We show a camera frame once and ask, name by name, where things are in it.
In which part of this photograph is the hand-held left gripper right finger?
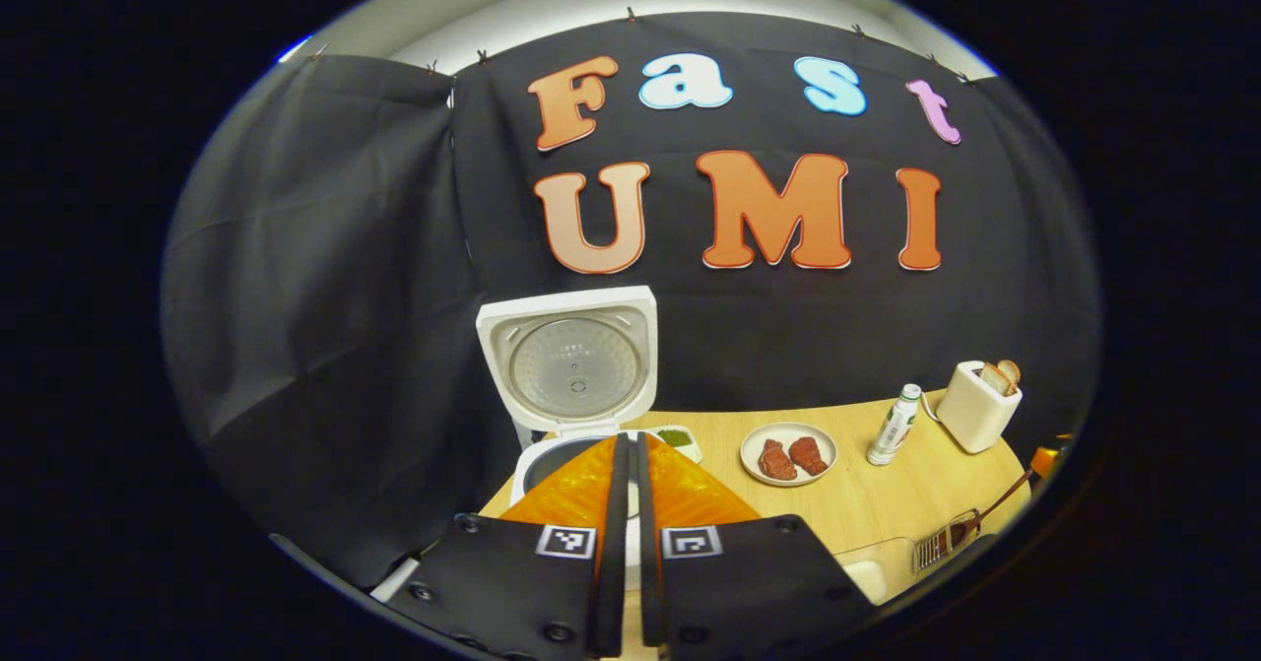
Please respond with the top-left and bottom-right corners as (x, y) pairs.
(635, 431), (880, 661)

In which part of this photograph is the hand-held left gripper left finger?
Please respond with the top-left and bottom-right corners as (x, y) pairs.
(386, 432), (630, 660)

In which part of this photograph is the brown wooden spoon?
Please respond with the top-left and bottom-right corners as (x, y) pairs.
(944, 471), (1033, 554)

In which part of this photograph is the white rice cooker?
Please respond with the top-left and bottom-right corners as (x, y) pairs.
(476, 285), (659, 593)

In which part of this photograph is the clear plastic rice container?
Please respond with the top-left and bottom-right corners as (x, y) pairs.
(835, 537), (924, 605)

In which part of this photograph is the cream toaster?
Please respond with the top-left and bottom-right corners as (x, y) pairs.
(936, 360), (1024, 455)

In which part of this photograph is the white dish of green beans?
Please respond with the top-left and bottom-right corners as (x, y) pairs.
(650, 427), (703, 465)

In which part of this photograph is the white bottle green label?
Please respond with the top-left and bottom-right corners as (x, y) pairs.
(867, 383), (923, 467)

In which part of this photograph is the red meat piece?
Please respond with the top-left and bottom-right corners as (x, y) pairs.
(758, 439), (798, 482)
(789, 435), (830, 476)

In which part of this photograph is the round beige plate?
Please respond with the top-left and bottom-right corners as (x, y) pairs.
(740, 422), (838, 488)

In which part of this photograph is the row of black clips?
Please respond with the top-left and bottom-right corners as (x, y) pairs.
(310, 6), (976, 86)

